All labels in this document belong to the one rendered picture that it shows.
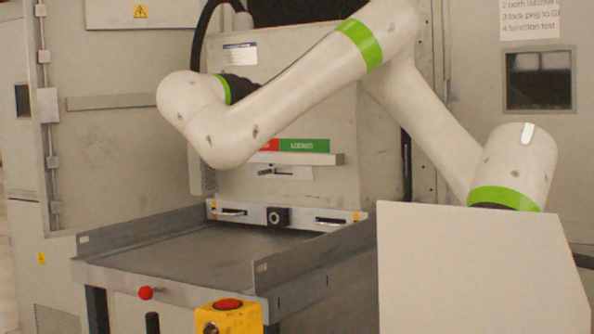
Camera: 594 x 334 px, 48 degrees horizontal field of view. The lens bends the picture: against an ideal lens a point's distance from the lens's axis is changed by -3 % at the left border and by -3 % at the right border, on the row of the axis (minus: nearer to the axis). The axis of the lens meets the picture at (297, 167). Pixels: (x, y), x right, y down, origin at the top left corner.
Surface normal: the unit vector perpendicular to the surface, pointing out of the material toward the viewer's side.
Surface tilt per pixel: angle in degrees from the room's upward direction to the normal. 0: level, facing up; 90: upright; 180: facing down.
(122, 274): 90
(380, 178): 90
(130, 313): 90
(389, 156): 90
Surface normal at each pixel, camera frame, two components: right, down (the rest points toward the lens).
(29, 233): -0.58, 0.13
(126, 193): 0.47, 0.09
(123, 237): 0.81, 0.04
